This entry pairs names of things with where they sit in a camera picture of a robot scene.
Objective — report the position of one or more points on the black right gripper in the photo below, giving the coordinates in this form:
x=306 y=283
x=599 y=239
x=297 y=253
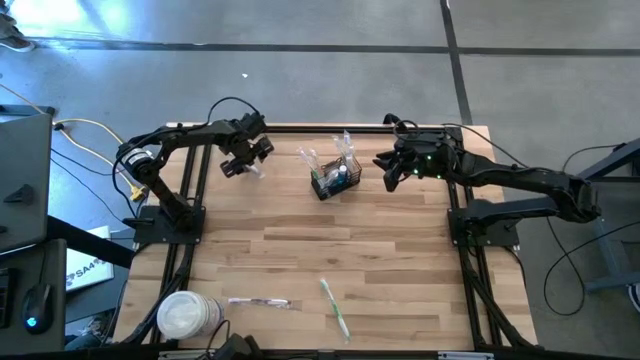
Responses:
x=427 y=155

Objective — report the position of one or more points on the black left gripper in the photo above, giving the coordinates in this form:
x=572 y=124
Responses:
x=242 y=137

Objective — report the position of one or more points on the clear toothbrush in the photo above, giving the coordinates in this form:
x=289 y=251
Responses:
x=351 y=156

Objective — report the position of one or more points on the blue toothbrush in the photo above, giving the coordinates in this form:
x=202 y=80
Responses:
x=345 y=145

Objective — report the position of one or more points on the purple toothbrush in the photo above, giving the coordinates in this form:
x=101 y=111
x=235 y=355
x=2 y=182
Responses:
x=304 y=157

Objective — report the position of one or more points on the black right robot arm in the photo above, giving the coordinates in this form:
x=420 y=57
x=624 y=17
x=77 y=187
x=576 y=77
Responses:
x=525 y=177

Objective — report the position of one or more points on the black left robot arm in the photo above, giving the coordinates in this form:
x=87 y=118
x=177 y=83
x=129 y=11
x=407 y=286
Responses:
x=190 y=136

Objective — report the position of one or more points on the maroon wrapped toothbrush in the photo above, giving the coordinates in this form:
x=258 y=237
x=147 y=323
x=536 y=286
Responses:
x=260 y=302

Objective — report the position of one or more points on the clear white-lidded plastic container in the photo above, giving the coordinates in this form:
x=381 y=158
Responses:
x=185 y=315

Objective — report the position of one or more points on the white printed box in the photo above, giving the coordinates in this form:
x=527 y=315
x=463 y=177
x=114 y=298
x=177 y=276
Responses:
x=90 y=270

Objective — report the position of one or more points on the grey metal stand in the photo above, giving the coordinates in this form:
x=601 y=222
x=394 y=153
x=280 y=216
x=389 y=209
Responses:
x=598 y=225

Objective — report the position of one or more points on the grey laptop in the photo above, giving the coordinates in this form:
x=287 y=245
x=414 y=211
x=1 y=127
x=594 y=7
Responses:
x=25 y=175

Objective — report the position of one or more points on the black computer mouse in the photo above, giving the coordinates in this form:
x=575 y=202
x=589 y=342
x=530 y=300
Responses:
x=37 y=305

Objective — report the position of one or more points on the person's shoe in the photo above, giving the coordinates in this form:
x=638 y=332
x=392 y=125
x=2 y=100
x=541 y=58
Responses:
x=15 y=42
x=635 y=297

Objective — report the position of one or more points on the black keyboard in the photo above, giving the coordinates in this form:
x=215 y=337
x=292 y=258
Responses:
x=4 y=300

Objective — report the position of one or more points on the dark side desk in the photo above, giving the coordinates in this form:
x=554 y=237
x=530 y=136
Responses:
x=15 y=345

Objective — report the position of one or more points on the black aluminium table frame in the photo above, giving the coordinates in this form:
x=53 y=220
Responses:
x=320 y=129

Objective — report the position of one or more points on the silver bracket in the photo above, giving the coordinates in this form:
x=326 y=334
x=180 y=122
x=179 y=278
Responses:
x=185 y=355
x=465 y=356

